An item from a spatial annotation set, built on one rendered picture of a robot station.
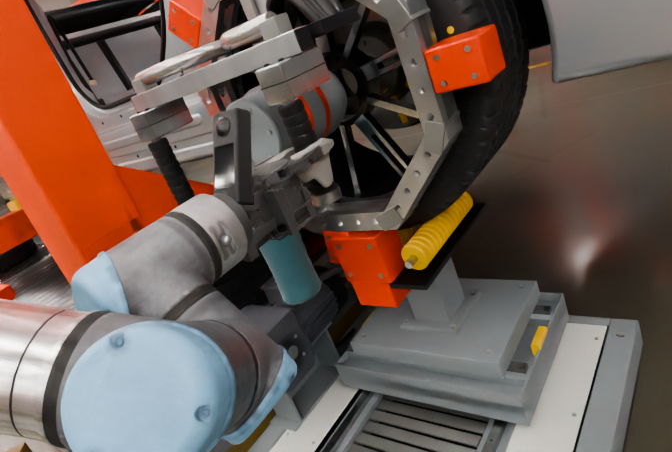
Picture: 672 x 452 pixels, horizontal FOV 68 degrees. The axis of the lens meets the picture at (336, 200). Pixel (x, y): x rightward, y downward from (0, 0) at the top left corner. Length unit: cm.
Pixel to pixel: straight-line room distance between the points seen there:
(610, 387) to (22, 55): 138
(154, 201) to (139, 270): 78
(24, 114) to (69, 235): 25
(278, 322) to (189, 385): 89
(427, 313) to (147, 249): 89
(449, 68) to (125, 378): 61
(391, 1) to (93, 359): 63
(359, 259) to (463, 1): 53
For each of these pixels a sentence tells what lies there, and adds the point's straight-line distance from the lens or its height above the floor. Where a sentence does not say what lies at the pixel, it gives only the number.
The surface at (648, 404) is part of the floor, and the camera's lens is 135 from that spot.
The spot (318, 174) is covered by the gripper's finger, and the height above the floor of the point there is 80.
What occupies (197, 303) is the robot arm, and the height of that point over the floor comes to 79.
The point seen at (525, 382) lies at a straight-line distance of 118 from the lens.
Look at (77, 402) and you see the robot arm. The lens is 34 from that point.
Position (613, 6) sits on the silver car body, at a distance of 91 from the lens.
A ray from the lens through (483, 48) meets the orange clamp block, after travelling 76.
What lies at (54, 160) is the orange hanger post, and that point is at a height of 92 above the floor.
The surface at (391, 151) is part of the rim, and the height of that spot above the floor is 70.
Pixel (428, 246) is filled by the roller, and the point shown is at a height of 52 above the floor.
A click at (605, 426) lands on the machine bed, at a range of 120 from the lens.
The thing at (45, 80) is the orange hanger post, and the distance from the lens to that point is 119.
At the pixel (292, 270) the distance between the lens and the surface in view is 102.
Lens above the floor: 97
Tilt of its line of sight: 18 degrees down
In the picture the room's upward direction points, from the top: 22 degrees counter-clockwise
